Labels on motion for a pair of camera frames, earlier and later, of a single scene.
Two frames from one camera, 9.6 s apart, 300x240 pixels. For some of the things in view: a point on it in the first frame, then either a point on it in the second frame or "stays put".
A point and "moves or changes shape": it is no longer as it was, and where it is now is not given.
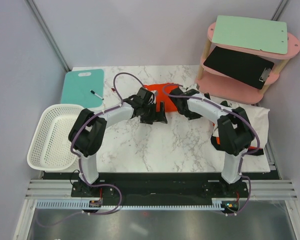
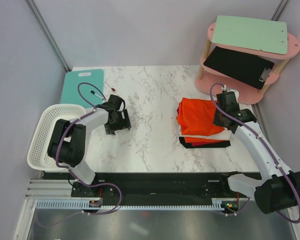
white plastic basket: x=50 y=147 stays put
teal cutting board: x=77 y=86 stays put
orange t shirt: x=162 y=93 -> x=196 y=116
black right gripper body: x=181 y=111 -> x=218 y=118
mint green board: x=267 y=36 stays put
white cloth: x=254 y=155 -> x=223 y=134
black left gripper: x=150 y=120 -> x=124 y=123
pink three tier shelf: x=219 y=85 stays put
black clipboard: x=252 y=69 stays put
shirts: x=215 y=143 moves or changes shape
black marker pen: x=93 y=92 stays put
